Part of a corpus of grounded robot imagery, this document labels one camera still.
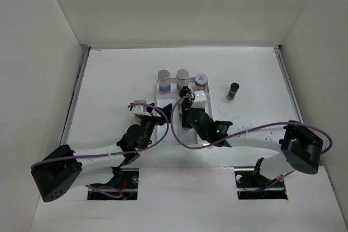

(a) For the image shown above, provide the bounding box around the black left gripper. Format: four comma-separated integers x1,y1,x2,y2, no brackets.
140,103,171,150

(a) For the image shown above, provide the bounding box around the black-cap grinder white salt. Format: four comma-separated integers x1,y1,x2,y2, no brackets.
179,85,192,102

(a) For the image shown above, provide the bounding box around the silver-lid jar blue label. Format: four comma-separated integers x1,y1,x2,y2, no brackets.
176,68,189,91
157,70,171,93

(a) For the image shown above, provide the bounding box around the white-lid sauce jar red logo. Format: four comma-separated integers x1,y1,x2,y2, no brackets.
195,73,208,91

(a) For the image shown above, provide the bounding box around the small black-cap pepper bottle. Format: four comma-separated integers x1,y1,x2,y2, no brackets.
226,83,240,101

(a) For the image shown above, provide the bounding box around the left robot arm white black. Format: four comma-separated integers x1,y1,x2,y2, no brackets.
31,103,173,203

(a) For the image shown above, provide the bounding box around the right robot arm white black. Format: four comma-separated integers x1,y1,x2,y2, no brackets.
183,108,323,186

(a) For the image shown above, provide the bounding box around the white divided organizer tray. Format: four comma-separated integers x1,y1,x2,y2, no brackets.
156,78,213,148

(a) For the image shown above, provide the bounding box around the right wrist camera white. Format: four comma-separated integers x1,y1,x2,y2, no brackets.
191,90,207,110

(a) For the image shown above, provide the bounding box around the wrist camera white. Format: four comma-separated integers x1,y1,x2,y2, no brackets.
129,100,151,116
191,90,207,110

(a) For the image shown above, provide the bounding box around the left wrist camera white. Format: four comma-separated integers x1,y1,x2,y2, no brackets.
129,100,151,116

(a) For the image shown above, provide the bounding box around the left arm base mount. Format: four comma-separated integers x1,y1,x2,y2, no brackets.
87,167,139,200

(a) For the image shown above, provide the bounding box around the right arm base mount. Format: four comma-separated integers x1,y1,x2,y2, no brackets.
234,158,288,200

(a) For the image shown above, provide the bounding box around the aluminium table edge rail left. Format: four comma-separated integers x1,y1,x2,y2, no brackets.
56,44,91,148

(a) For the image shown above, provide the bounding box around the aluminium table edge rail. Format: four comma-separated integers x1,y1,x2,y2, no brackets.
56,44,91,148
274,45,316,125

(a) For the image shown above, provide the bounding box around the aluminium table edge rail right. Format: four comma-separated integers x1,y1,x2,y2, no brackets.
274,45,316,125

